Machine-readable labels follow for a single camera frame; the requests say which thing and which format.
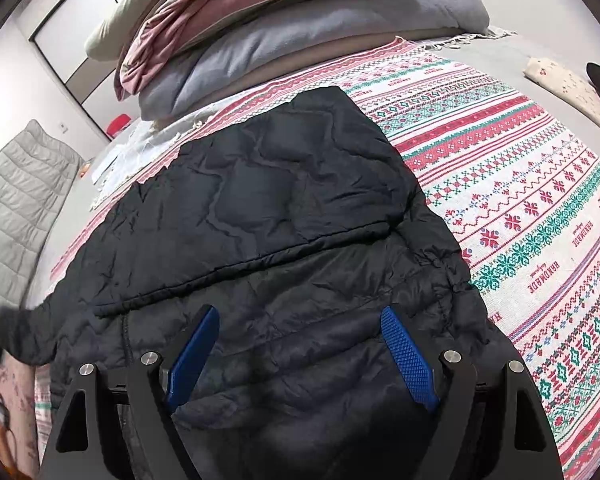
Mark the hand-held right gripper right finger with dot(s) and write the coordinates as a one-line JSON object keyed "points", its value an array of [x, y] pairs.
{"points": [[407, 355]]}

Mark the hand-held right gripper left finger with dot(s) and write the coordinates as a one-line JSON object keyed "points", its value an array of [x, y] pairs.
{"points": [[192, 355]]}

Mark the black quilted jacket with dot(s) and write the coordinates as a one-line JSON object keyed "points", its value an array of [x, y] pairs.
{"points": [[280, 185]]}

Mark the pink floral cloth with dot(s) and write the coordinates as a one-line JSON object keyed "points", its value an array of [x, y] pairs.
{"points": [[22, 400]]}

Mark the red green patterned blanket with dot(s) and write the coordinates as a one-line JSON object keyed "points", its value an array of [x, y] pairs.
{"points": [[505, 185]]}

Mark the light blue paper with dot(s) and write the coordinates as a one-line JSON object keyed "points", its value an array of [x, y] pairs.
{"points": [[110, 167]]}

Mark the grey quilted headboard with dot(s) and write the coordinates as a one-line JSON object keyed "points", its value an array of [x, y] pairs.
{"points": [[20, 200]]}

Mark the white lace cloth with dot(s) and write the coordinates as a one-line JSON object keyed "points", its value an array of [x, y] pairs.
{"points": [[150, 145]]}

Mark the small orange object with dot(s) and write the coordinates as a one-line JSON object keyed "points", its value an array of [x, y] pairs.
{"points": [[85, 169]]}

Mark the red lidded container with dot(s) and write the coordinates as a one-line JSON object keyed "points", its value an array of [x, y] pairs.
{"points": [[119, 127]]}

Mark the cherry print pillow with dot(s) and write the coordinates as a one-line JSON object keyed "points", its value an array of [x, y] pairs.
{"points": [[565, 85]]}

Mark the grey folded blanket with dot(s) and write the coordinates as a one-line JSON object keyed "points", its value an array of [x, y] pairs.
{"points": [[280, 45]]}

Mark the white wardrobe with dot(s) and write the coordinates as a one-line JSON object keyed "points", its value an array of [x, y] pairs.
{"points": [[70, 45]]}

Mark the beige pillow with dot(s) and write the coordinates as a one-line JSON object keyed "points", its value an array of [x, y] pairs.
{"points": [[120, 25]]}

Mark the pink folded duvet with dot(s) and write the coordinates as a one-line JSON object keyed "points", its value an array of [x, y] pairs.
{"points": [[230, 5]]}

